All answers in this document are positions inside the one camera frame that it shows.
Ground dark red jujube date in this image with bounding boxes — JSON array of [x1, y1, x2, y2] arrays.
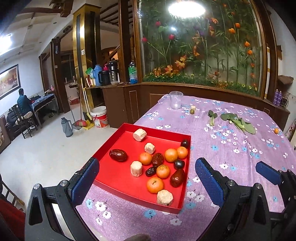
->
[[109, 149, 128, 162]]

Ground orange tangerine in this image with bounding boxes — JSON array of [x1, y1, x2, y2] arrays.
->
[[164, 148, 178, 163], [156, 165, 171, 179], [177, 146, 188, 159], [147, 177, 164, 194]]

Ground purple floral tablecloth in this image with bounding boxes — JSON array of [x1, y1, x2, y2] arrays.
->
[[78, 95, 295, 240]]

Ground large leafy green vegetable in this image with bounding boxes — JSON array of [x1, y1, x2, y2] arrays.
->
[[220, 113, 256, 135]]

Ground grey thermos on floor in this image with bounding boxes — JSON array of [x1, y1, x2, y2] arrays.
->
[[61, 118, 73, 138]]

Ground white cake piece low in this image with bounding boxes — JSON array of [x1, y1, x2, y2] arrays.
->
[[157, 190, 174, 206]]

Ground dark plum in tray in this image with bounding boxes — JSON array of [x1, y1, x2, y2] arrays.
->
[[180, 139, 190, 149]]

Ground broom and dustpan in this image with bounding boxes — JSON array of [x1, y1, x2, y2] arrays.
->
[[71, 77, 94, 130]]

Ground purple bottles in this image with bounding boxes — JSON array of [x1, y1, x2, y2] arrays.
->
[[273, 89, 282, 106]]

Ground small leafy green stem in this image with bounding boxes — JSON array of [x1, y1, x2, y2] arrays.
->
[[208, 110, 218, 126]]

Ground small dark date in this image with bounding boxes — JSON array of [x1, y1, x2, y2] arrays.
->
[[145, 166, 157, 177]]

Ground tangerine in tray corner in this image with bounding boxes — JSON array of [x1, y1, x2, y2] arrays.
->
[[138, 152, 152, 165]]

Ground red square tray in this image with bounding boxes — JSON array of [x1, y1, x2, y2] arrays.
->
[[93, 123, 191, 214]]

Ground white plastic bucket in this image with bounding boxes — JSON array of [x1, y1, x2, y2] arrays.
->
[[90, 106, 109, 128]]

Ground white round cake piece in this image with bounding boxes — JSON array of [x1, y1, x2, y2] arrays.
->
[[132, 128, 147, 142]]

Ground small green olive and nut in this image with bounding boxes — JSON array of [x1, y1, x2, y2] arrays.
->
[[190, 105, 196, 114]]

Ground dining table with cloth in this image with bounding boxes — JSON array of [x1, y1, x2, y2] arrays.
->
[[31, 93, 60, 128]]

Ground seated person in blue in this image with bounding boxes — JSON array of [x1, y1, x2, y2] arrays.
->
[[17, 88, 33, 119]]

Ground wooden cabinet counter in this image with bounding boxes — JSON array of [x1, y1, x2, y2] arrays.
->
[[86, 81, 291, 130]]

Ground clear plastic cup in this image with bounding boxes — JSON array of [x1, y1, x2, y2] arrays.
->
[[169, 91, 183, 110]]

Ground black kettle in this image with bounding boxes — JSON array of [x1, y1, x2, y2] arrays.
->
[[98, 70, 111, 86]]

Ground steel vacuum flask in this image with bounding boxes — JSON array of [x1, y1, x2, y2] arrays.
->
[[109, 58, 119, 85]]

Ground blue thermos jug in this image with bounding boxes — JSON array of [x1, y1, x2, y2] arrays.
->
[[92, 64, 102, 86]]

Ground flower garden glass mural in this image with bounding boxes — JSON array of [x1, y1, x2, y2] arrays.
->
[[137, 1, 262, 96]]

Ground green water bottle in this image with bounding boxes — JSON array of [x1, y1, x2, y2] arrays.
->
[[128, 60, 138, 84]]

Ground framed wall painting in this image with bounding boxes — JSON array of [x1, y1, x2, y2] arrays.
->
[[0, 64, 21, 99]]

